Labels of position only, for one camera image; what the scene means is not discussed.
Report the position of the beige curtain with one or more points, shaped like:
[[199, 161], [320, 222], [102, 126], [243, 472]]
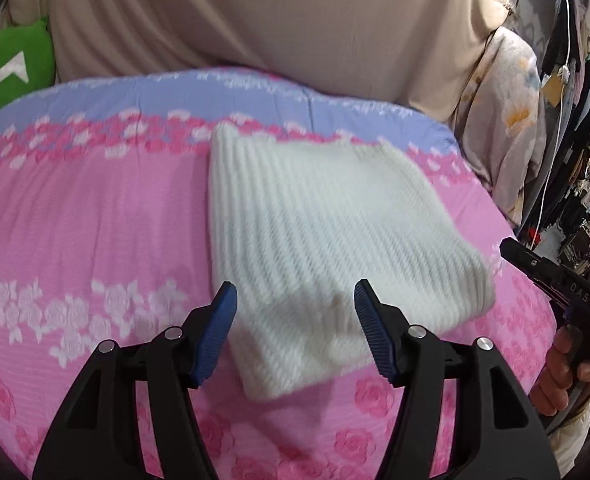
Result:
[[416, 53]]

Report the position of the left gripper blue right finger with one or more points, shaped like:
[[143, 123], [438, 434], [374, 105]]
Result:
[[369, 312]]

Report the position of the person's right hand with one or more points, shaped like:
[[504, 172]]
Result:
[[549, 394]]

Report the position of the dark hanging clothes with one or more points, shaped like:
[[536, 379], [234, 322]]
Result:
[[559, 33]]

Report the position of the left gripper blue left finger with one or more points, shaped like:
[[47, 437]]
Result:
[[209, 330]]

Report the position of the floral beige quilt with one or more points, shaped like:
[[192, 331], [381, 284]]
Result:
[[499, 122]]

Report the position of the green pillow with white mark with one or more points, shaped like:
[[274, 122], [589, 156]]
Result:
[[27, 60]]

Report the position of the pink floral bed sheet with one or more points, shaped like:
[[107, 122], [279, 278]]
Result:
[[103, 229]]

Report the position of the white knit sweater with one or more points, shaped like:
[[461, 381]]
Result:
[[296, 225]]

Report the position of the cream sleeve forearm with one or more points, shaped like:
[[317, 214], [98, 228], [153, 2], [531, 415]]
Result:
[[567, 441]]

